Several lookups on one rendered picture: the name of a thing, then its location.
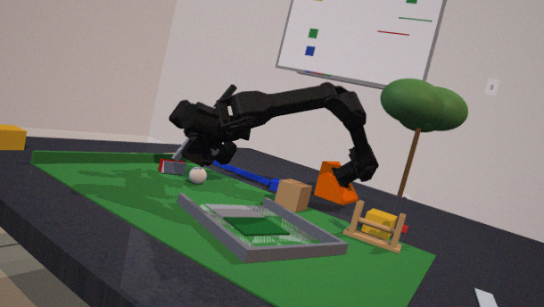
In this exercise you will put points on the white golf ball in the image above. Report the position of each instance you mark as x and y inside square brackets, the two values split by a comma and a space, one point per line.
[197, 175]

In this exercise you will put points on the green flat mat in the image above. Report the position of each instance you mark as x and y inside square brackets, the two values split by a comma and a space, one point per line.
[366, 276]

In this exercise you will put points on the white flat bar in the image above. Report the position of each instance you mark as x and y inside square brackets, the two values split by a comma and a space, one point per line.
[485, 299]

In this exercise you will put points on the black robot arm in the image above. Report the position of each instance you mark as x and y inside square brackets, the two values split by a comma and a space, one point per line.
[254, 108]

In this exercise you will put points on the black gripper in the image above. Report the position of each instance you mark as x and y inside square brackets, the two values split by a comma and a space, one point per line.
[226, 151]

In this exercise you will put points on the blue putter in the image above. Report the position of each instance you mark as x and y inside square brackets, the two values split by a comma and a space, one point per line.
[272, 183]

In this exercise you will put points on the yellow block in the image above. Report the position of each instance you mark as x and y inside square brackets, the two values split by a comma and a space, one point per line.
[12, 137]
[380, 217]

